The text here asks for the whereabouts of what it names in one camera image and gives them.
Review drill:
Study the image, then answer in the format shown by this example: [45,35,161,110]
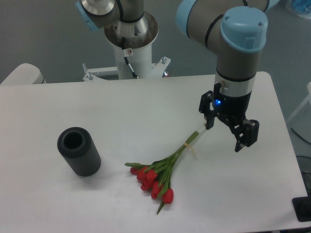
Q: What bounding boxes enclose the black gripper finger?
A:
[229,119,259,152]
[199,90,215,129]

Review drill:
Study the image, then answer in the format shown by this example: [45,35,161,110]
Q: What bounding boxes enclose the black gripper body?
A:
[210,83,251,130]

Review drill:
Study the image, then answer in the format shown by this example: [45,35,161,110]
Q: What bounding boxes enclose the red tulip bouquet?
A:
[124,123,207,214]

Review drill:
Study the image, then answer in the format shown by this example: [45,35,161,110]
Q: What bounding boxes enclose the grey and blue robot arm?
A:
[75,0,276,151]

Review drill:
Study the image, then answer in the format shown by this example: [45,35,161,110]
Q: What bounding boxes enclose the black device at table edge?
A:
[292,197,311,222]

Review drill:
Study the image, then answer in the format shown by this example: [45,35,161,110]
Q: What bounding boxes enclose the blue plastic bag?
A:
[285,0,311,19]

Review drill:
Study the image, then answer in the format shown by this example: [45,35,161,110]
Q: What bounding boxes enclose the black ribbed cylindrical vase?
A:
[57,127,101,177]

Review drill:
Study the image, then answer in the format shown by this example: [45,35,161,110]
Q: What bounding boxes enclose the white chair back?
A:
[0,63,47,86]

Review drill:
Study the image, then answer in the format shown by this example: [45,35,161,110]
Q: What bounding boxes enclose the black cable on floor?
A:
[291,127,311,144]

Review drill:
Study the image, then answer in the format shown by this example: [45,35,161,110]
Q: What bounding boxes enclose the black cable on pedestal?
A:
[121,36,139,80]

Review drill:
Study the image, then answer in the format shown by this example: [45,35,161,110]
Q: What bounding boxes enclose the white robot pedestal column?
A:
[82,13,172,83]

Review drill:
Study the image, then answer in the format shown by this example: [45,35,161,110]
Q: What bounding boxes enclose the white frame at right edge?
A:
[285,82,311,124]

